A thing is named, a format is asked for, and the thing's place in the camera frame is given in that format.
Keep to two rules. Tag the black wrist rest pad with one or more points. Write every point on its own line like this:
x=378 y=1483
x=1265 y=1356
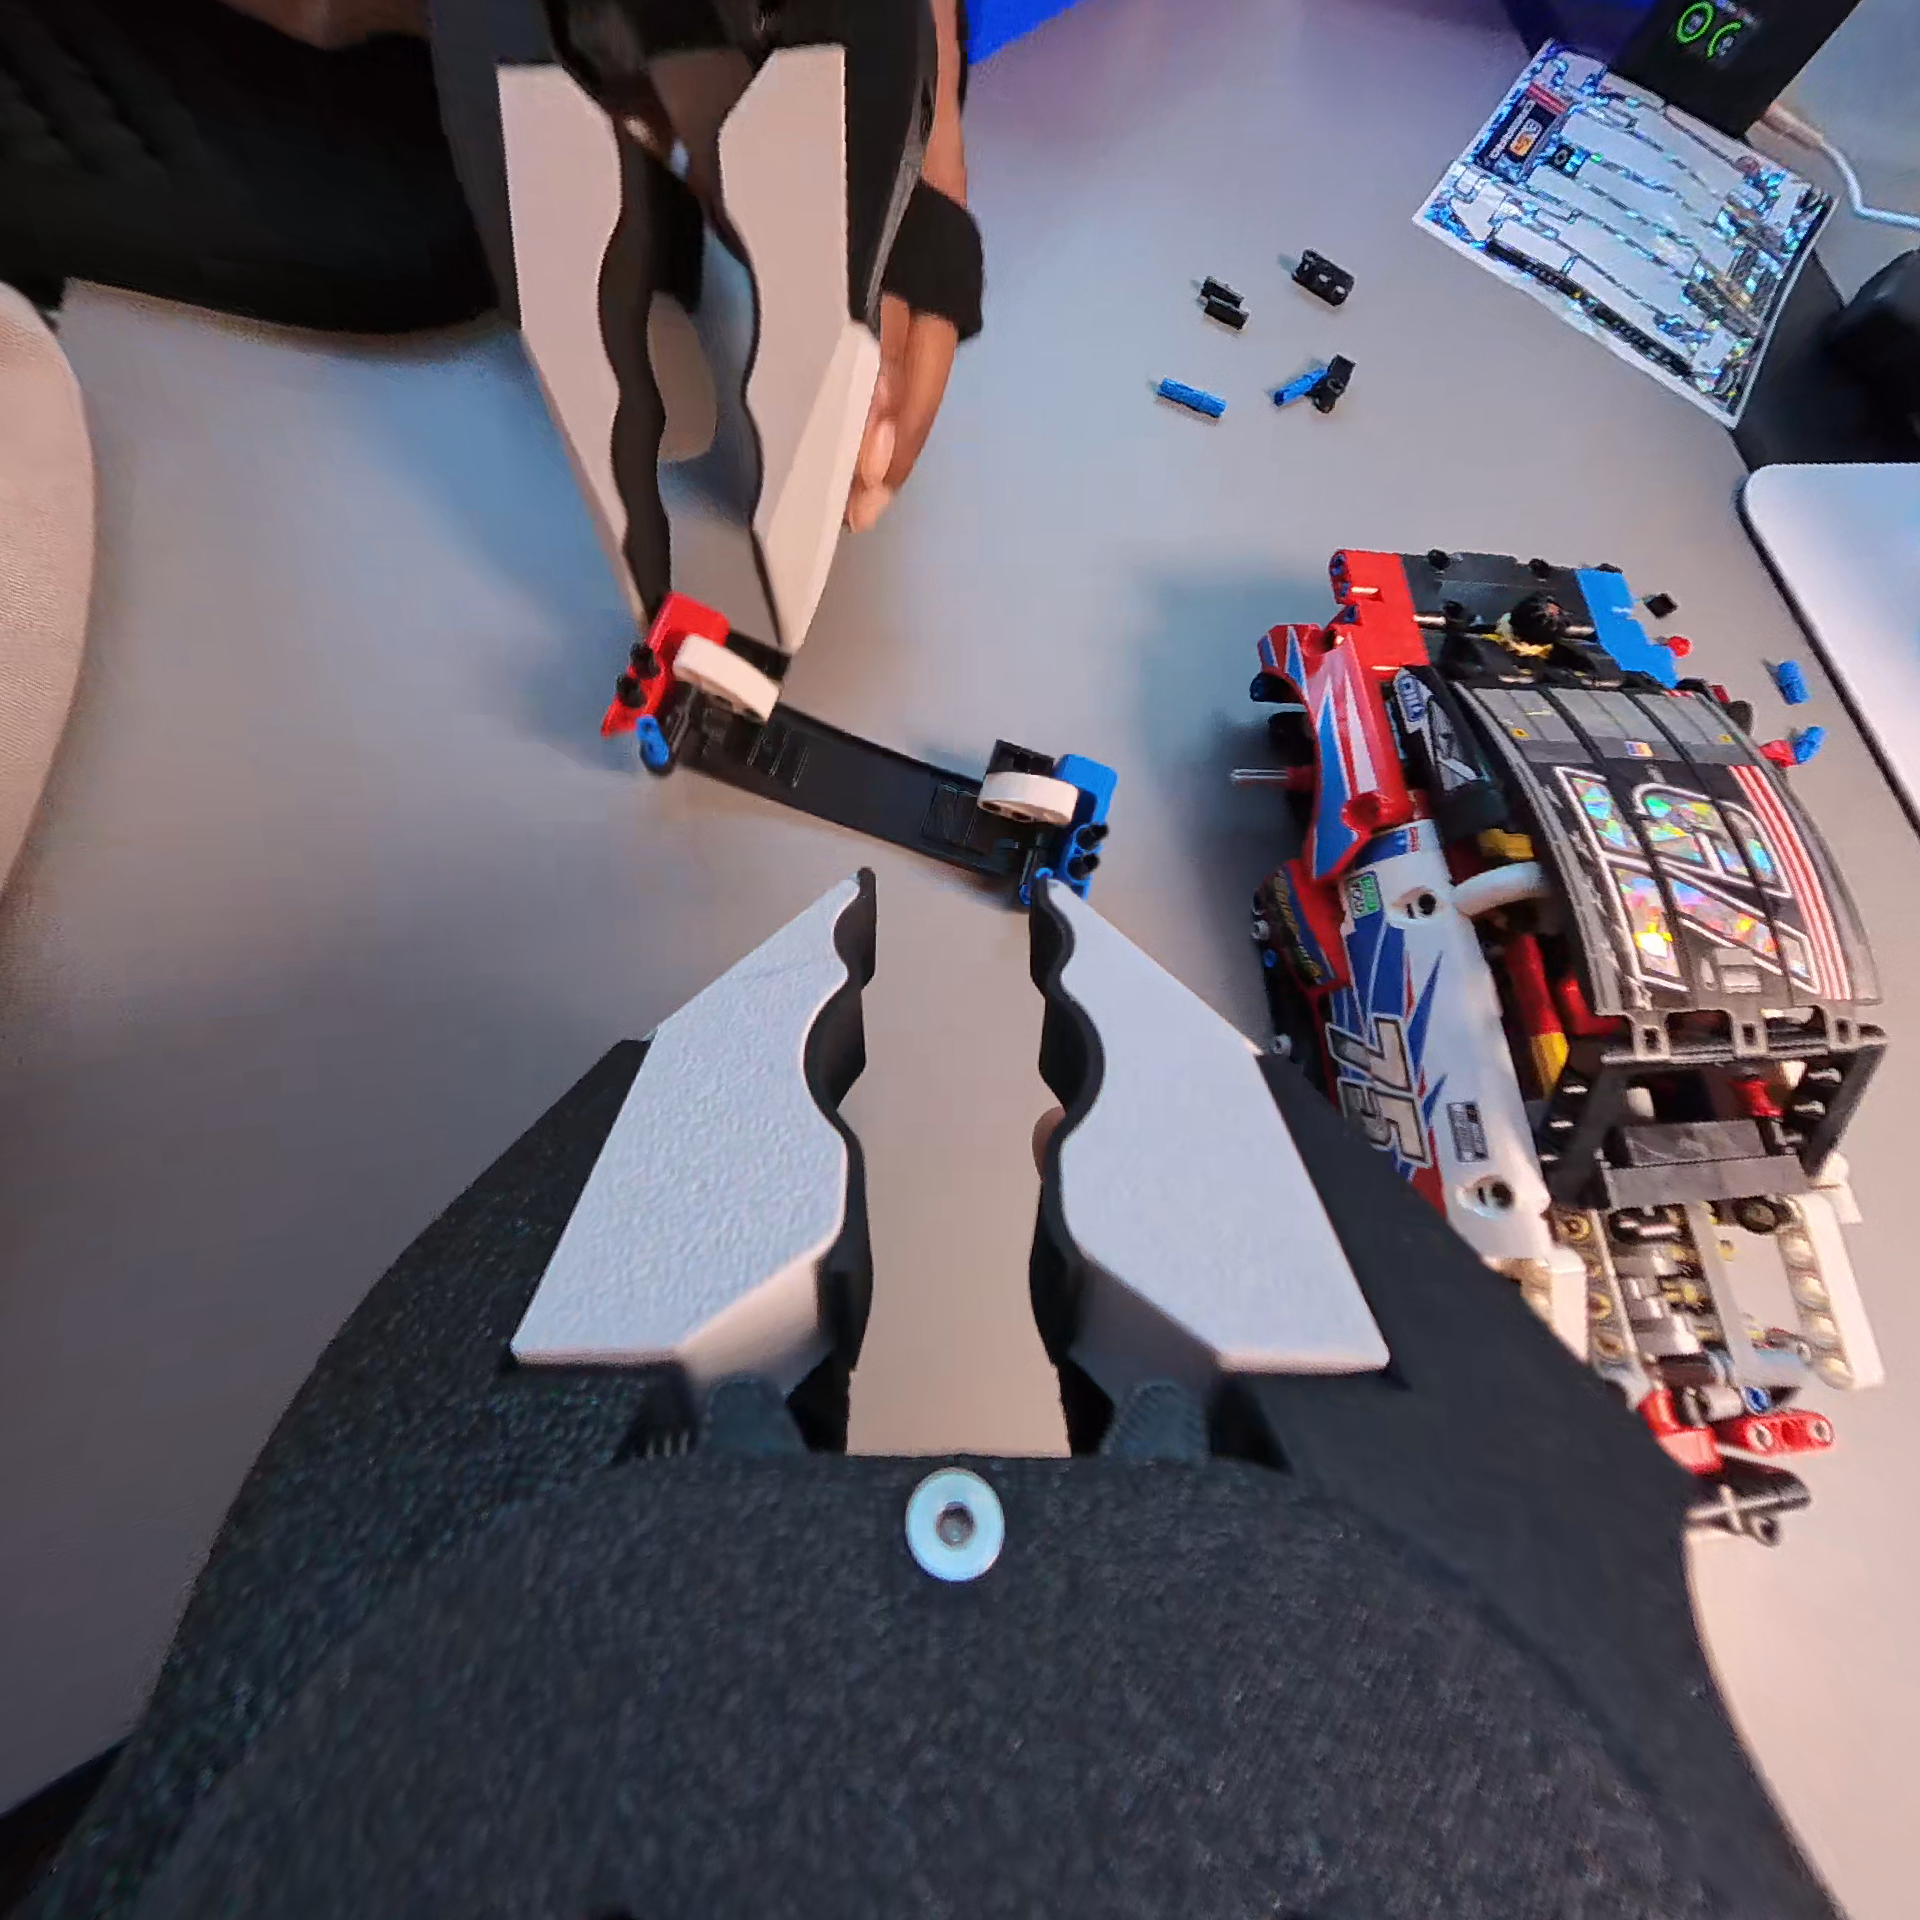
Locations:
x=196 y=180

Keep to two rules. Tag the blue bin with tag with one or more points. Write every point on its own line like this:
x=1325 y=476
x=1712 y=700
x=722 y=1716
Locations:
x=1004 y=18

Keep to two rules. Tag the black lego connector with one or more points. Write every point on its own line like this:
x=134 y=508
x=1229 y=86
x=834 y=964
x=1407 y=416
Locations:
x=1325 y=277

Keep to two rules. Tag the red lego piece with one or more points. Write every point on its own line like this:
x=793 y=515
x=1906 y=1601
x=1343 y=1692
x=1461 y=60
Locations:
x=682 y=618

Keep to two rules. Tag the black power bank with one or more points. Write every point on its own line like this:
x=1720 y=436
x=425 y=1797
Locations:
x=1710 y=75

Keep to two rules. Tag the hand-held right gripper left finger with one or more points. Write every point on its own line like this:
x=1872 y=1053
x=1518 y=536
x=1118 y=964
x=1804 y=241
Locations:
x=705 y=1201

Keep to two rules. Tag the black lego spoiler assembly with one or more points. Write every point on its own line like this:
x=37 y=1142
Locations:
x=855 y=773

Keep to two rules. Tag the person's left hand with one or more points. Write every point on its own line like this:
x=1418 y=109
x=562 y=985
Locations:
x=909 y=404

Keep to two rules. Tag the black desk mat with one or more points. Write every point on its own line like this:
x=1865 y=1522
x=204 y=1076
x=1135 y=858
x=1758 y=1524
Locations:
x=1799 y=389

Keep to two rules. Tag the blue lego pin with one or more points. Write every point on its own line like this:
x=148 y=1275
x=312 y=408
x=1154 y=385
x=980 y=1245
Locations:
x=1190 y=395
x=1799 y=744
x=1791 y=678

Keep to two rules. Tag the shiny sticker sheet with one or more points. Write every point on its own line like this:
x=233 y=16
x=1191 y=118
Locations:
x=1622 y=224

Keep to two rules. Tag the black connector with blue pin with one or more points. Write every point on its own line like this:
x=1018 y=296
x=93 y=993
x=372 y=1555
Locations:
x=1334 y=377

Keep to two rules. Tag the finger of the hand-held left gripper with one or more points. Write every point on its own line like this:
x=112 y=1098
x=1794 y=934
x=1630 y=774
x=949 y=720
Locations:
x=557 y=224
x=804 y=300

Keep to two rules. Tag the black lego pin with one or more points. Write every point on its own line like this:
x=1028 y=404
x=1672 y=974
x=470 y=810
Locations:
x=1224 y=301

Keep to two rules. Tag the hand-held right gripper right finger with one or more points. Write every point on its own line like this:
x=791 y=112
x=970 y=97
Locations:
x=1201 y=1213

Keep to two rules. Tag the red white blue lego car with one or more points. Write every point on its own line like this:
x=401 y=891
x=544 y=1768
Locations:
x=1396 y=961

